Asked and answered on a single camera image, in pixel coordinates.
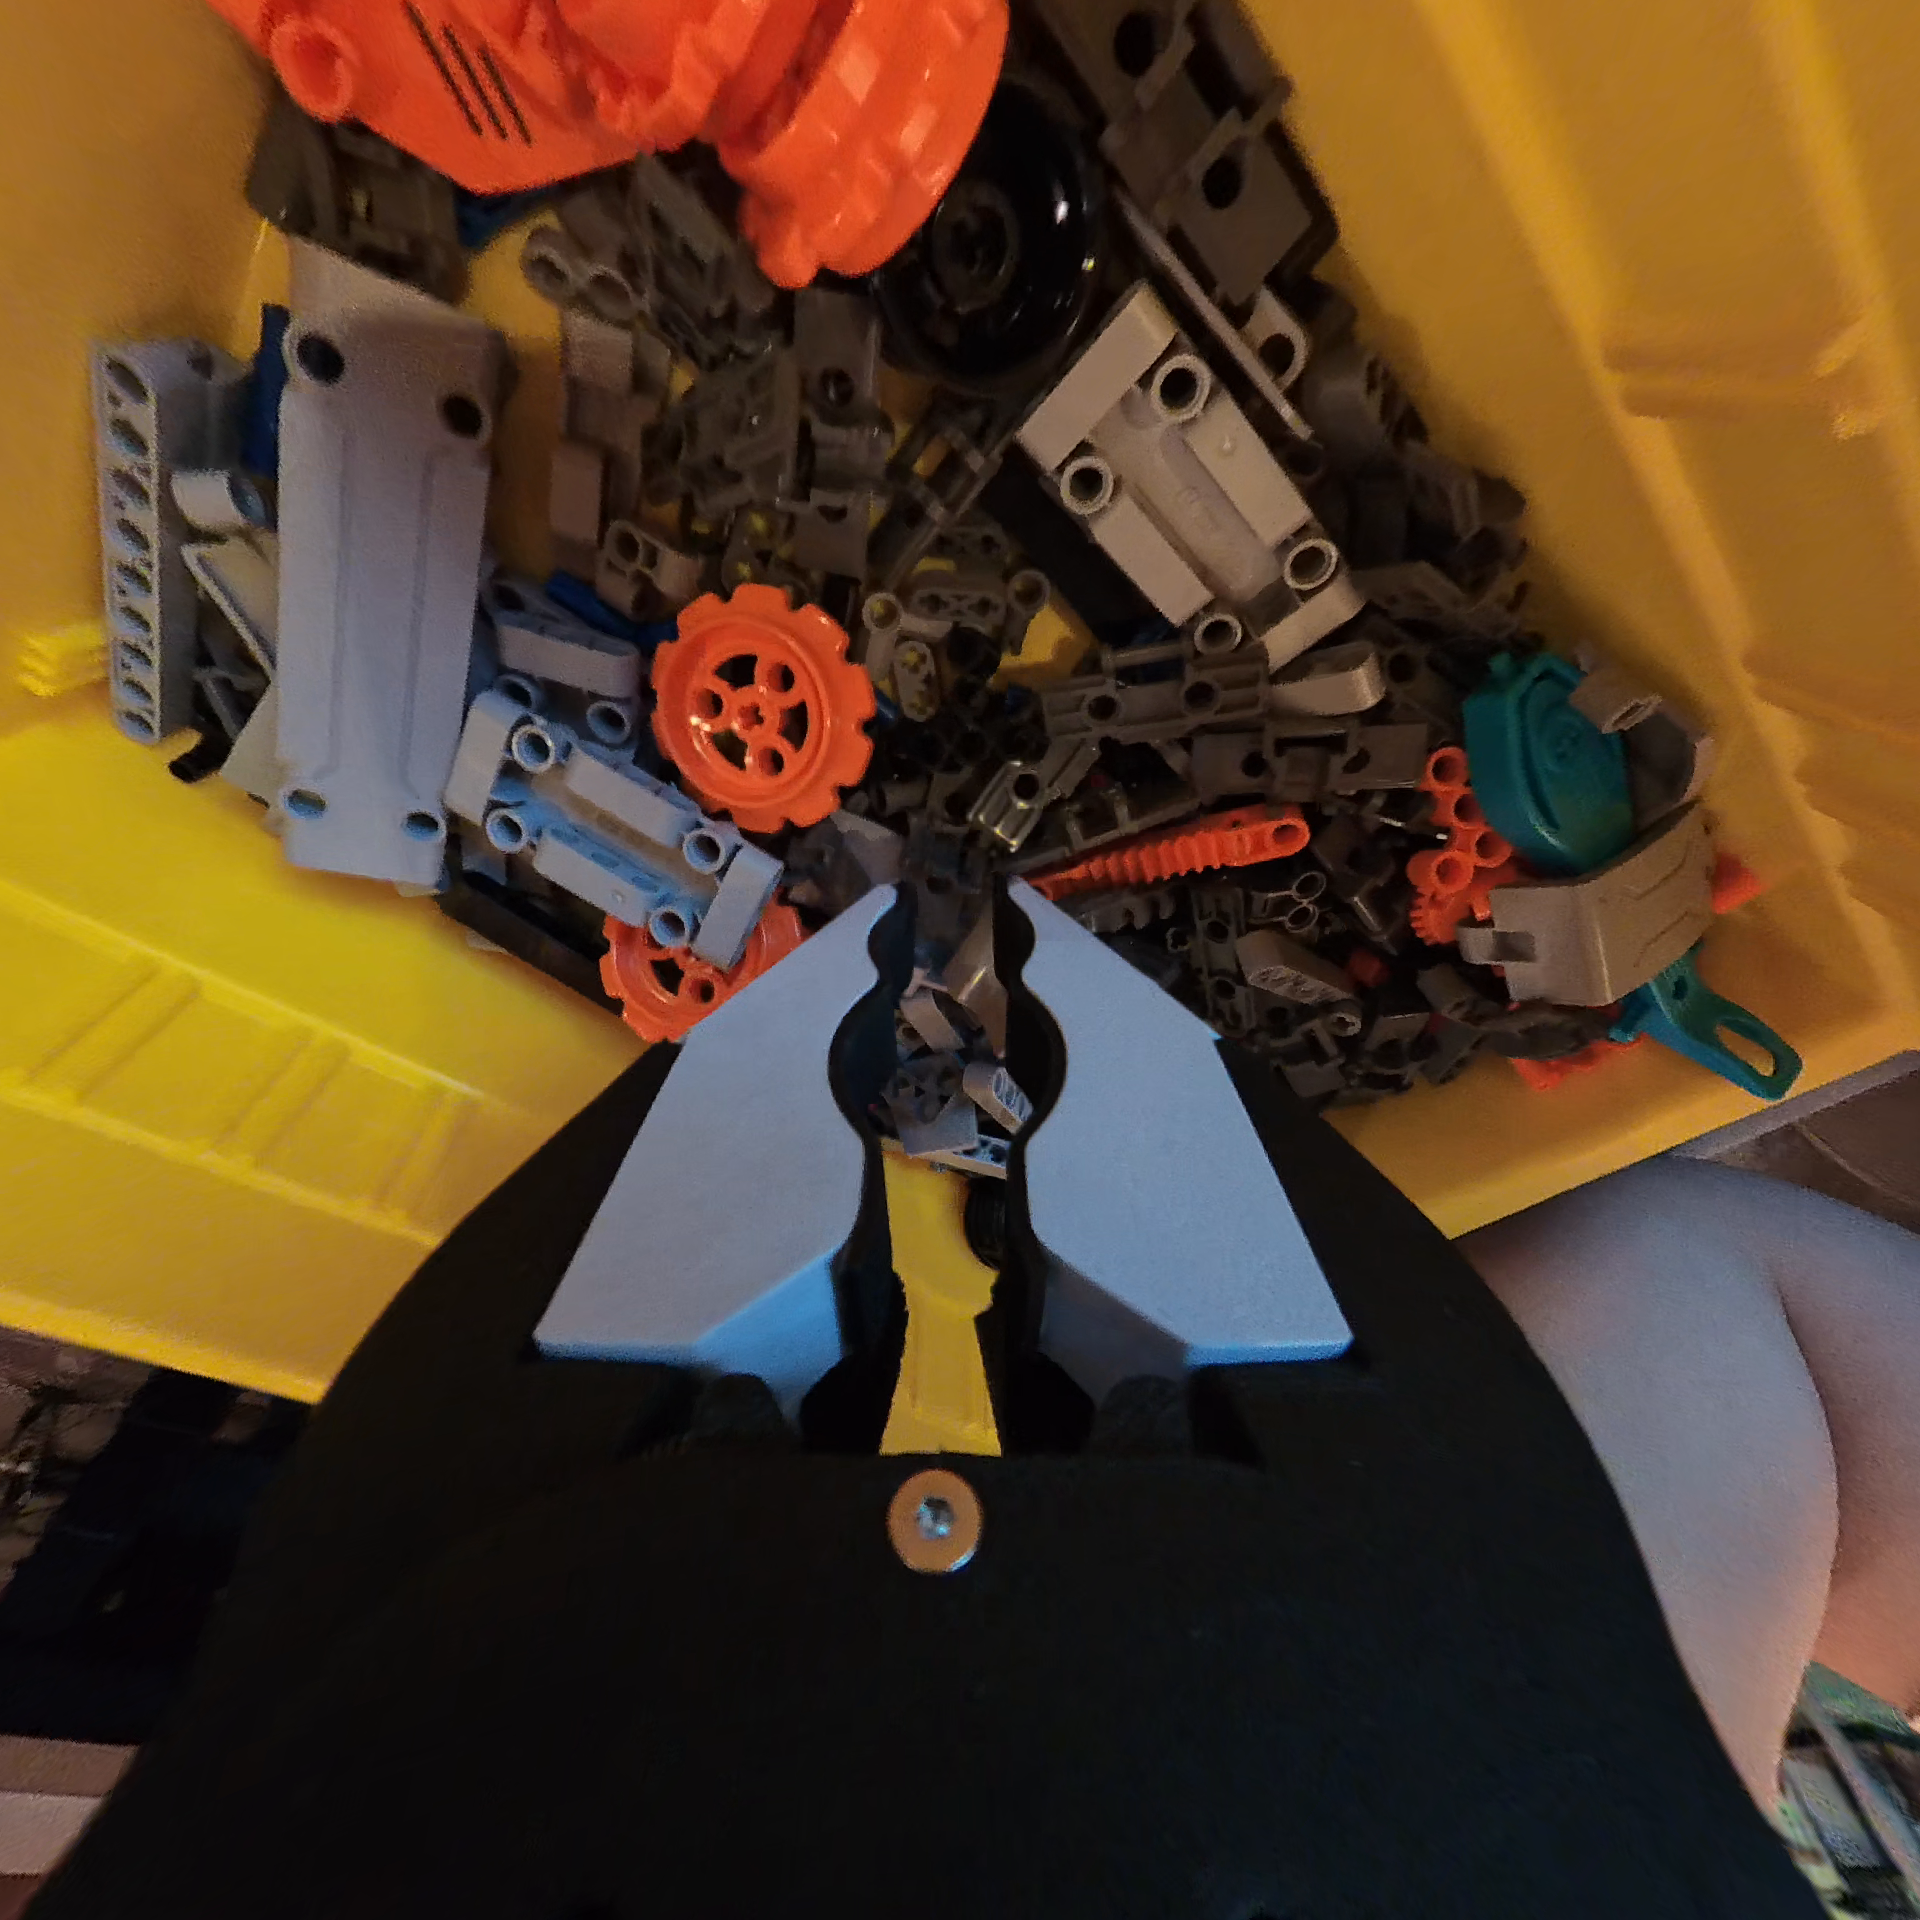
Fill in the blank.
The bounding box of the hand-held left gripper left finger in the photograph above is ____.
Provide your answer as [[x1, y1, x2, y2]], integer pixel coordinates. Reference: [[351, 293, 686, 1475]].
[[531, 884, 918, 1456]]

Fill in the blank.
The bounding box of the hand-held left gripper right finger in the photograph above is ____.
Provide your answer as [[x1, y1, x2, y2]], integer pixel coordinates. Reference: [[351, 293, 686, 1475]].
[[981, 877, 1358, 1456]]

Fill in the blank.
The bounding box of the pile of toy brick parts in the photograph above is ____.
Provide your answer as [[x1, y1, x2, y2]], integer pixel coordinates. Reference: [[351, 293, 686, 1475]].
[[87, 0, 1804, 1200]]

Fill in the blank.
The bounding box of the yellow plastic bin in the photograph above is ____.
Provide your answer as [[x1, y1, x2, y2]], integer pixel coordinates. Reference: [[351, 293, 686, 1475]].
[[0, 0, 1920, 1403]]

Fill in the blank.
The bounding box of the person's right forearm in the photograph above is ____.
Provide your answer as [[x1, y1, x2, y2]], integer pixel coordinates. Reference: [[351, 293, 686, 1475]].
[[1461, 1153, 1920, 1773]]

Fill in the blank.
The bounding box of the orange gear wheel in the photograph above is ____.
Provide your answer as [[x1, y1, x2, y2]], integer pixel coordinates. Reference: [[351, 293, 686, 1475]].
[[648, 587, 878, 832], [600, 899, 812, 1042]]

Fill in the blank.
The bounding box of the teal oval part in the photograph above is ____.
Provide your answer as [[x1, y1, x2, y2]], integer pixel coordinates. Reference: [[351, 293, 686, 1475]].
[[1461, 647, 1637, 877]]

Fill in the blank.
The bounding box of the long grey panel part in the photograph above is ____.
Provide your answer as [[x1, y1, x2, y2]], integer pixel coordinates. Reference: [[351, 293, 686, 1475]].
[[271, 248, 503, 890]]

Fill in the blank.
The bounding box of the wide grey panel part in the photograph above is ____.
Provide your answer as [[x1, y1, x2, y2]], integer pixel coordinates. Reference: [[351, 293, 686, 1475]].
[[1012, 284, 1368, 671]]

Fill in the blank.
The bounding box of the grey holed beam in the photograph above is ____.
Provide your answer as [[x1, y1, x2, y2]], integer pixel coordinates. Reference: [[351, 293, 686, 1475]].
[[92, 335, 213, 742]]

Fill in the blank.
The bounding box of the black toy wheel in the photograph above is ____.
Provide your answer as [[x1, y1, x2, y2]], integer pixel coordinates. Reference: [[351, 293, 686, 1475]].
[[878, 90, 1111, 383]]

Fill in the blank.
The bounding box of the large orange shell part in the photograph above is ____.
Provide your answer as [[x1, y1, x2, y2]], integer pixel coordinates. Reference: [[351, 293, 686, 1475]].
[[210, 0, 1012, 287]]

